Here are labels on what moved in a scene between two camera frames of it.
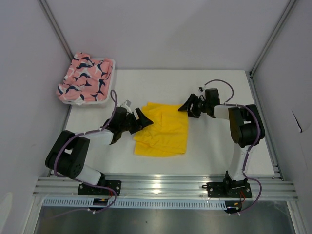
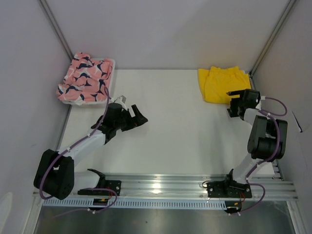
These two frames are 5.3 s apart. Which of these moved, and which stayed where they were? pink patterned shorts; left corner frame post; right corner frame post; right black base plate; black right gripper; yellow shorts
Moved: black right gripper; yellow shorts
Stayed: left corner frame post; right black base plate; right corner frame post; pink patterned shorts
